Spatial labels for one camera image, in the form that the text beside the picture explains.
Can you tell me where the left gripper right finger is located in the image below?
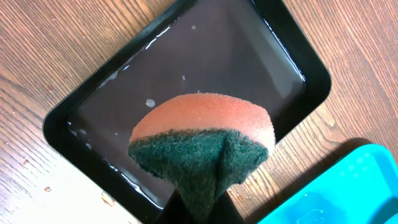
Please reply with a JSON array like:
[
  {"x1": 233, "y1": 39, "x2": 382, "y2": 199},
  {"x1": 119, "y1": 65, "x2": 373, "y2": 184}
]
[{"x1": 213, "y1": 191, "x2": 246, "y2": 224}]

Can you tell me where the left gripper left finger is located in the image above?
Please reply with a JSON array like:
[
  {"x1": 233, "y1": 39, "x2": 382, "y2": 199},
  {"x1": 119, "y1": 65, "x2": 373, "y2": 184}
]
[{"x1": 154, "y1": 189, "x2": 190, "y2": 224}]

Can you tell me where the black rectangular tray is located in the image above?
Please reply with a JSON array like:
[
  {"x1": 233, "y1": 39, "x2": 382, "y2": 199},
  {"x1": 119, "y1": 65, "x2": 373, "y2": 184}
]
[{"x1": 43, "y1": 0, "x2": 331, "y2": 223}]

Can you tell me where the teal plastic tray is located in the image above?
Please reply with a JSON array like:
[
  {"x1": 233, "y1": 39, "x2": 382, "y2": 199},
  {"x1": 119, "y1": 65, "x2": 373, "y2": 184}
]
[{"x1": 260, "y1": 144, "x2": 397, "y2": 224}]

